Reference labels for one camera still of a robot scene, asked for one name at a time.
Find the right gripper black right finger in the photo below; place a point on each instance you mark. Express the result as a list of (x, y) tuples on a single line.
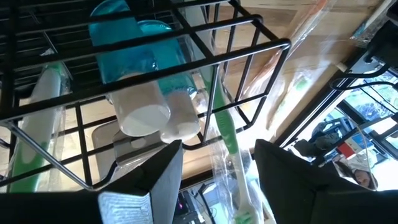
[(286, 186)]

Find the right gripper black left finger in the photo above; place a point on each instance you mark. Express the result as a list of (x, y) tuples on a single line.
[(161, 174)]

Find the orange toothbrush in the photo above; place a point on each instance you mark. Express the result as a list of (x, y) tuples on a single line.
[(300, 83)]

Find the white green toothbrush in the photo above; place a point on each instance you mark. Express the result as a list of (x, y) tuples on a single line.
[(43, 109)]

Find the grey blue toothbrush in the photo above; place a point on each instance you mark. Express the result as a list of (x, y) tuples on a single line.
[(370, 25)]

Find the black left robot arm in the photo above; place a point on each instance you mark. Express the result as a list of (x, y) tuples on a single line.
[(385, 43)]

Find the grey metal mounting plate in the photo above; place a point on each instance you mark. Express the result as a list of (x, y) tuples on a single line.
[(136, 146)]

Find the person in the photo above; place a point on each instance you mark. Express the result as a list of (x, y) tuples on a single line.
[(362, 179)]

